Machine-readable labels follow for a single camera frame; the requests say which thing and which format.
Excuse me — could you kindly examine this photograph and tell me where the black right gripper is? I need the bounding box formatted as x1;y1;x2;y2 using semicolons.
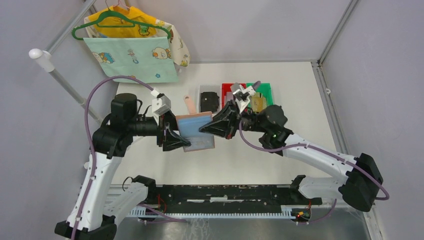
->
199;99;269;139

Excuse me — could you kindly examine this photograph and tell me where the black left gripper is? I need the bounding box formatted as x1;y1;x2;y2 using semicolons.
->
128;109;191;151

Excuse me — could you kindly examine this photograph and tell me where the white printed credit card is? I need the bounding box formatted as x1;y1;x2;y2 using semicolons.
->
186;136;215;152

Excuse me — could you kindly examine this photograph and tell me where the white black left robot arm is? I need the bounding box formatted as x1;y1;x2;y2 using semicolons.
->
54;92;190;240

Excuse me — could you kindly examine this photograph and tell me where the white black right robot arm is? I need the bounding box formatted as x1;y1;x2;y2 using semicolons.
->
199;101;390;212

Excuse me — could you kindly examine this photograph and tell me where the silver cards stack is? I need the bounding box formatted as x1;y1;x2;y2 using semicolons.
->
224;91;234;103

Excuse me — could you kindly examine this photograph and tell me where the gold cards stack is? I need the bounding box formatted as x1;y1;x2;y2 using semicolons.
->
250;92;268;113

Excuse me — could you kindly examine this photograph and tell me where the red plastic bin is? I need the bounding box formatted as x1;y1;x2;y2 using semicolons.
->
220;83;235;109

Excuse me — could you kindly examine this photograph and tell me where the white plastic bin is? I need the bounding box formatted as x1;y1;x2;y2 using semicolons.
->
197;84;221;115

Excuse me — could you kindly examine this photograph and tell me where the green plastic bin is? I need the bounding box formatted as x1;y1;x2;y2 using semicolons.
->
249;83;274;109

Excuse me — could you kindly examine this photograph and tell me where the mint cartoon print cloth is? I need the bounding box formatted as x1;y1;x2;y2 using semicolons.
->
83;37;179;83

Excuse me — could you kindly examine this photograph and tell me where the yellow child shirt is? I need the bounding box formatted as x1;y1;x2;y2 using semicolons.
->
85;6;168;38

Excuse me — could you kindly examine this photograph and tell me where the green clothes hanger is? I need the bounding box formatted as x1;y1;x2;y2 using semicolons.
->
71;7;172;41

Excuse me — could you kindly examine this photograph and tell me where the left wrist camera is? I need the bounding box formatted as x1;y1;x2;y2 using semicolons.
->
151;93;172;117

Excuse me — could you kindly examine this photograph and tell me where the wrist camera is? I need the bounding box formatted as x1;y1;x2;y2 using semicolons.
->
151;93;172;117
230;83;256;114

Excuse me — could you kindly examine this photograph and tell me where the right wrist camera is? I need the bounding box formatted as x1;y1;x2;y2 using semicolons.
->
230;83;256;114

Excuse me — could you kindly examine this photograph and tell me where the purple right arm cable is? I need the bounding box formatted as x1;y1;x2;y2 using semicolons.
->
238;80;390;201

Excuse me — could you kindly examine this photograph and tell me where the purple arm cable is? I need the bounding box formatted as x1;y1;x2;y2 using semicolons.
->
238;80;390;201
69;75;160;240

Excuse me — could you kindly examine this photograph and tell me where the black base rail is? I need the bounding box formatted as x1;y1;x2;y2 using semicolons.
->
144;184;323;214

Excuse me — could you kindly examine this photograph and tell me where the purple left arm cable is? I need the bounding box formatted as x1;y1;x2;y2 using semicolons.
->
69;75;160;240

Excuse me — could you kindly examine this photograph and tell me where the white cable duct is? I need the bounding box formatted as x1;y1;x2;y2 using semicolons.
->
126;206;305;220

